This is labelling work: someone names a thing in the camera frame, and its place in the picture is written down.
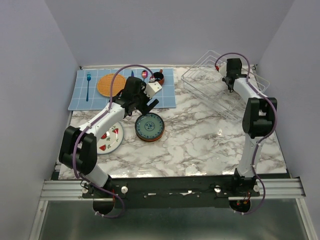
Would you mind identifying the teal plate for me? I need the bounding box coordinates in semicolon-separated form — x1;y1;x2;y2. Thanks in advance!
134;112;165;138

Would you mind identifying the white wire dish rack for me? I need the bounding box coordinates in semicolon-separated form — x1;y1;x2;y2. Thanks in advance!
181;50;270;122

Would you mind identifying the orange plate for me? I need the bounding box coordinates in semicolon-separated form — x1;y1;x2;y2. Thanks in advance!
141;139;160;143

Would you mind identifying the watermelon pattern plate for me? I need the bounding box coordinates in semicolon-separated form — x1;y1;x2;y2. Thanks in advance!
97;122;124;155

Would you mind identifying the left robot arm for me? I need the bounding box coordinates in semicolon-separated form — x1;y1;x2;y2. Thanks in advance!
58;76;162;198

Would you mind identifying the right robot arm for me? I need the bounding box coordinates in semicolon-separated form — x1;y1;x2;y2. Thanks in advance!
219;58;278;196

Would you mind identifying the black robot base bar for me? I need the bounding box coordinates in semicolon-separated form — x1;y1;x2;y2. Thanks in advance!
82;172;261;210

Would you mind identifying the blue grid placemat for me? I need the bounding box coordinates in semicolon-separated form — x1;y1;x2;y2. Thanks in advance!
68;68;176;111

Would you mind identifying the iridescent spoon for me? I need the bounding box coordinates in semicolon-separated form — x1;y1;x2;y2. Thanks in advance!
141;70;149;81

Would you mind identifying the brown ceramic mug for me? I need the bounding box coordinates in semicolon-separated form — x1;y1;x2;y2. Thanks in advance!
153;69;165;86

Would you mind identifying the woven orange trivet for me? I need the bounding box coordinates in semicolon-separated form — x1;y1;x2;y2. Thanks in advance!
96;73;126;97

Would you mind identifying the blue fork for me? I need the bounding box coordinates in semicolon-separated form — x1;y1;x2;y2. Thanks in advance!
86;72;91;102

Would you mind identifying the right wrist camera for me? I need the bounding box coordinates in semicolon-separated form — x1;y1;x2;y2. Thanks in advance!
215;61;227;77

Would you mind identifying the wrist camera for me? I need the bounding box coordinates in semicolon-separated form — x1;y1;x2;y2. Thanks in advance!
215;61;227;77
144;81;162;99

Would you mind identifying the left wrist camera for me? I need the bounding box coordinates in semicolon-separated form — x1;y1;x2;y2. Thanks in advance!
144;81;162;99

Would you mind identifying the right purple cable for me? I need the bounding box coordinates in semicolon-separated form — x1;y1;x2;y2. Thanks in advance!
214;52;278;216

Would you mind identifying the purple cable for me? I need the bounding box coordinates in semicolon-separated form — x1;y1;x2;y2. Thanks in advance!
72;64;156;219
214;52;278;216

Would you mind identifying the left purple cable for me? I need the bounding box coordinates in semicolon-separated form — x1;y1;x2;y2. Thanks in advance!
72;64;156;219

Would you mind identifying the aluminium frame rail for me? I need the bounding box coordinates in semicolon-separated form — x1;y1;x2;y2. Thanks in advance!
40;178;306;201

